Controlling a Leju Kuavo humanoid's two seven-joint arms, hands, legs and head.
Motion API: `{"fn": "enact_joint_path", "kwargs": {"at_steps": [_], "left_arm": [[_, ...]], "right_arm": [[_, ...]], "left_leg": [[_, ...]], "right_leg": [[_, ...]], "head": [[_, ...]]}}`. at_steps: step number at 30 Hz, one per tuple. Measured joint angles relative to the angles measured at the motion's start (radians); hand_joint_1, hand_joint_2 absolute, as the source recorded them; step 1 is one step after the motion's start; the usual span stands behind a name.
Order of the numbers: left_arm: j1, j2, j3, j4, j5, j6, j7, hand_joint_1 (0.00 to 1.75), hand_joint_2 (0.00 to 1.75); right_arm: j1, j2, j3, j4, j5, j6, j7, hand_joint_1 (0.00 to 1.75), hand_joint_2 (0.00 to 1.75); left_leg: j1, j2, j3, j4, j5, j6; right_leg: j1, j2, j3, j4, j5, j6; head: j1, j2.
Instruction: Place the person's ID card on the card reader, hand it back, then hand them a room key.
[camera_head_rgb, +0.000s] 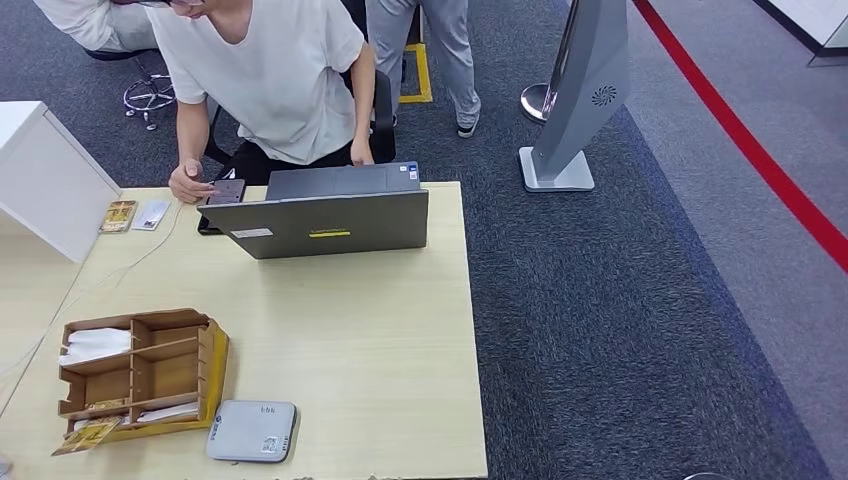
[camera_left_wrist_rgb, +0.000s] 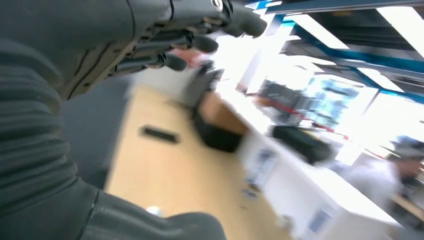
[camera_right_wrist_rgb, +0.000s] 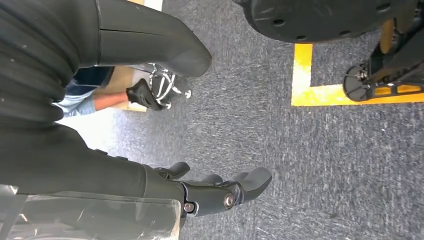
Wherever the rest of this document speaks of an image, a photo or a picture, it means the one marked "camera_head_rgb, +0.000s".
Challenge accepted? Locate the standing person in grey trousers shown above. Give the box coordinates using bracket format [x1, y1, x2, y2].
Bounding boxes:
[365, 0, 483, 140]

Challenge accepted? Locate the white cabinet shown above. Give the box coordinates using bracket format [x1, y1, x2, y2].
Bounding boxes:
[0, 100, 123, 264]

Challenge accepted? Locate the white folded cloth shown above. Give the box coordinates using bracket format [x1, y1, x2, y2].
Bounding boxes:
[58, 327, 132, 368]

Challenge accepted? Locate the person's right hand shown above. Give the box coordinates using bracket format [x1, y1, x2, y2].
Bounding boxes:
[168, 157, 219, 205]

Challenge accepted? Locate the seated person in pale clothes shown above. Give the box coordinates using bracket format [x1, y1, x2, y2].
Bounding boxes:
[33, 0, 160, 54]

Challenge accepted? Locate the gold key card stack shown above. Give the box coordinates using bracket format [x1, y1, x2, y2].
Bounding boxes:
[51, 397, 127, 458]

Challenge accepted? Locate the grey card reader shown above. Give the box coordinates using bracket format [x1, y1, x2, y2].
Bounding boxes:
[205, 399, 299, 464]

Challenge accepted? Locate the white ID card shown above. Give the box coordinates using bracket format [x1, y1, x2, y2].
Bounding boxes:
[130, 199, 172, 232]

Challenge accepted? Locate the black smartphone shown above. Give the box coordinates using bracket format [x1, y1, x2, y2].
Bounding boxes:
[196, 178, 247, 236]

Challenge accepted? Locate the chrome swivel stool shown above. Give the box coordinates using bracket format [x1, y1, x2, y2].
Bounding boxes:
[84, 47, 179, 132]

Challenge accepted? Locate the white counter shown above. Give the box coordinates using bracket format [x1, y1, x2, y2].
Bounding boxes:
[751, 0, 848, 71]

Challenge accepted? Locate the gold room key card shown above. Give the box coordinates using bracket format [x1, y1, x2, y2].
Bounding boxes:
[99, 199, 139, 235]

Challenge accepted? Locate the person in white shirt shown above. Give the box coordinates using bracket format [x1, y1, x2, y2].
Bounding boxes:
[146, 0, 379, 205]

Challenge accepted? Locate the black office chair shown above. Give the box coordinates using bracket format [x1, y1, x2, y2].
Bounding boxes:
[203, 0, 397, 183]

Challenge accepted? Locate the grey kiosk stand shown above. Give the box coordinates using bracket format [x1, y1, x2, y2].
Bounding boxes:
[517, 0, 631, 194]

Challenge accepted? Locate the brown wooden organizer box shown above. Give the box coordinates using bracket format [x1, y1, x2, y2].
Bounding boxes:
[56, 307, 231, 445]

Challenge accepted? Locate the chrome stanchion post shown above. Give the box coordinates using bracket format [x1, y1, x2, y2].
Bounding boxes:
[519, 0, 581, 125]

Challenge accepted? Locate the grey laptop with yellow sticker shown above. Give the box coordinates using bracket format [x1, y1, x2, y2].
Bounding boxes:
[197, 160, 431, 261]

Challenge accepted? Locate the white card stack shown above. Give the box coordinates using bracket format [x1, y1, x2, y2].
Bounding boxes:
[135, 402, 200, 424]

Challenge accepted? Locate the thin white cable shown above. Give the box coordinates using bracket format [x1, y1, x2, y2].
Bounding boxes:
[0, 201, 187, 382]

